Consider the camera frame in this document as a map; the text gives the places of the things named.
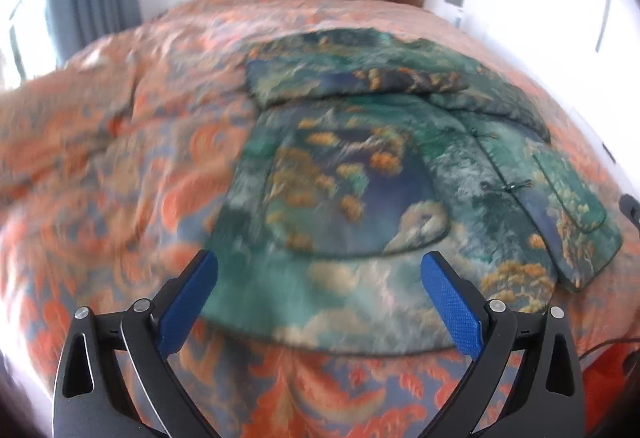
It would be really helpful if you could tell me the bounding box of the green patterned padded jacket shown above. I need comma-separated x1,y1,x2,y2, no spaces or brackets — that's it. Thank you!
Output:
202,30,623,354

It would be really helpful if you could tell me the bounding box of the orange paisley bedspread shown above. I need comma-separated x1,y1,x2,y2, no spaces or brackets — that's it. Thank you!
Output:
1,0,639,437

